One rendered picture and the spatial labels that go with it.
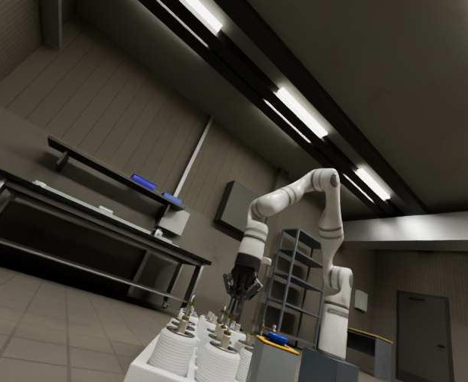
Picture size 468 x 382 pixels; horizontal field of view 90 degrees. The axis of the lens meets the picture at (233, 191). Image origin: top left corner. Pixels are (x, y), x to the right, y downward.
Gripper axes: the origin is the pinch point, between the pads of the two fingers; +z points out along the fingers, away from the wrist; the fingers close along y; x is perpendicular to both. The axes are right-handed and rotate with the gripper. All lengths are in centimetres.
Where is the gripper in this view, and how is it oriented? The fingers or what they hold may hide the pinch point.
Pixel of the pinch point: (235, 307)
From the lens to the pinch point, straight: 72.1
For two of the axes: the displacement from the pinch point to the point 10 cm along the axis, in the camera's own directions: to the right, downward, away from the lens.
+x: 4.6, 5.1, 7.3
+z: -3.0, 8.6, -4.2
